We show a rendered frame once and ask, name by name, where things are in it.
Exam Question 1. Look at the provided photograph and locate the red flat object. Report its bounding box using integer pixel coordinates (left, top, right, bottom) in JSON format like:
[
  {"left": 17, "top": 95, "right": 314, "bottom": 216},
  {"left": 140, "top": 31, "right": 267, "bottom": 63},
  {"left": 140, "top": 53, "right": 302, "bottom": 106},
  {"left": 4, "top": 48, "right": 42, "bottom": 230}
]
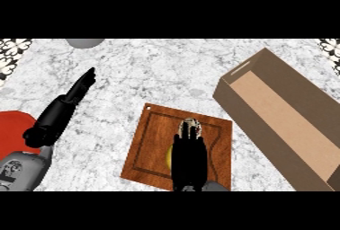
[{"left": 0, "top": 110, "right": 43, "bottom": 162}]

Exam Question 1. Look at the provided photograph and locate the yellow lemon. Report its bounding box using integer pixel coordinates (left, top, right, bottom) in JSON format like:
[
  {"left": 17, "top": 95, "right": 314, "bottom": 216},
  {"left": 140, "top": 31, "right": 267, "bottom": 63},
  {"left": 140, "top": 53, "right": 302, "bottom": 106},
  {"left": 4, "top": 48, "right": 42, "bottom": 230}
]
[{"left": 165, "top": 145, "right": 175, "bottom": 167}]

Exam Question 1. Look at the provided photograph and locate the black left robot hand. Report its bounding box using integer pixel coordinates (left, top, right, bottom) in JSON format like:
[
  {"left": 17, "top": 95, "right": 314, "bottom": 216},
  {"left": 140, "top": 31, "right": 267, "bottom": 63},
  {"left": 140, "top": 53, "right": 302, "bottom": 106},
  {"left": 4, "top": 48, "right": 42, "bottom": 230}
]
[{"left": 21, "top": 66, "right": 98, "bottom": 149}]

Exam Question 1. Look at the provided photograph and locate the brown wooden cutting board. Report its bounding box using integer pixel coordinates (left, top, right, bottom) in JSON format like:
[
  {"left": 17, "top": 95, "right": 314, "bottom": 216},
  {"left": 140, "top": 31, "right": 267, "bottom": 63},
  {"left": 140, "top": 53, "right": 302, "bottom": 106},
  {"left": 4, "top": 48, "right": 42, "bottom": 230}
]
[{"left": 120, "top": 102, "right": 236, "bottom": 192}]

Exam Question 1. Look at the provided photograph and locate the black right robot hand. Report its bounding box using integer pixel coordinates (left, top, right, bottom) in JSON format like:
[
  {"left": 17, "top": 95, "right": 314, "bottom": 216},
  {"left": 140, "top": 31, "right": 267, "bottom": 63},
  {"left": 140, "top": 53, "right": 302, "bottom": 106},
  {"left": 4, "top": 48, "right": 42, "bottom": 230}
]
[{"left": 171, "top": 117, "right": 209, "bottom": 192}]

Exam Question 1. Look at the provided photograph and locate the long brown cardboard box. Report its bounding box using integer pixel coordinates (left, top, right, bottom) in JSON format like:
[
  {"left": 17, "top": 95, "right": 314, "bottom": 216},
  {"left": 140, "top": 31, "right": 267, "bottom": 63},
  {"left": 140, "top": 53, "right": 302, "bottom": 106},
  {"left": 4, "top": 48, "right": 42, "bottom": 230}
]
[{"left": 212, "top": 47, "right": 340, "bottom": 192}]

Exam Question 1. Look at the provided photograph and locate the grey round object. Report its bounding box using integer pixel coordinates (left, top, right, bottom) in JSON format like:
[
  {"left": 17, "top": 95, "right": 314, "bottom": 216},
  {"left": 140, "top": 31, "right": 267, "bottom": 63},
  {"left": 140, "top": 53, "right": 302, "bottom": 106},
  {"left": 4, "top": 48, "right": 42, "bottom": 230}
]
[{"left": 66, "top": 38, "right": 107, "bottom": 49}]

